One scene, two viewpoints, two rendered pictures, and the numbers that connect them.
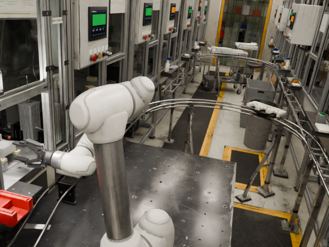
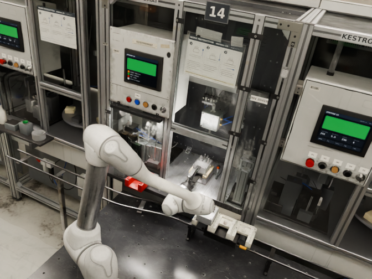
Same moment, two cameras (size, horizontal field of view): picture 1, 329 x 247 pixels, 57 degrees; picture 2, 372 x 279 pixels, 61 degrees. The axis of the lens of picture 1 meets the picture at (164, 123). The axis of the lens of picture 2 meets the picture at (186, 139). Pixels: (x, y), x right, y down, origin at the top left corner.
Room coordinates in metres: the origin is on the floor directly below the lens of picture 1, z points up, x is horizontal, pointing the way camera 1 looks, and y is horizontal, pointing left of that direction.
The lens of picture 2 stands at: (1.54, -0.97, 2.23)
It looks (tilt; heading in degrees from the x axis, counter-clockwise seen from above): 30 degrees down; 99
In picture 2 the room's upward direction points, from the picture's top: 8 degrees clockwise
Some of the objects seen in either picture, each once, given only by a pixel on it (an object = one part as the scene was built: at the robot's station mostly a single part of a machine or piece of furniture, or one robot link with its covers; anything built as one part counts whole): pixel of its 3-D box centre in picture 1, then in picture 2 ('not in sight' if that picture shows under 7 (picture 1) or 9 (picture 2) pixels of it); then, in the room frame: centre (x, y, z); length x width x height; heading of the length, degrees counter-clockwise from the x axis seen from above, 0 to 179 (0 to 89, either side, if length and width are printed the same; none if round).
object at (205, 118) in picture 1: (206, 99); not in sight; (5.81, -0.79, 0.01); 5.85 x 0.59 x 0.01; 168
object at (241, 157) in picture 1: (244, 166); not in sight; (3.24, -1.01, 0.01); 1.00 x 0.55 x 0.01; 168
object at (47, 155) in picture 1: (46, 157); (186, 186); (1.33, 0.57, 1.01); 0.09 x 0.07 x 0.08; 78
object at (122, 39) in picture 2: not in sight; (149, 68); (0.96, 0.85, 1.60); 0.42 x 0.29 x 0.46; 168
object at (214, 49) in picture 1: (224, 68); not in sight; (6.69, -1.19, 0.48); 0.88 x 0.56 x 0.96; 96
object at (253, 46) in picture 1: (244, 61); not in sight; (7.85, -1.85, 0.48); 0.84 x 0.58 x 0.97; 176
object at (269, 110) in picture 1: (265, 111); not in sight; (2.92, -0.99, 0.84); 0.37 x 0.14 x 0.10; 46
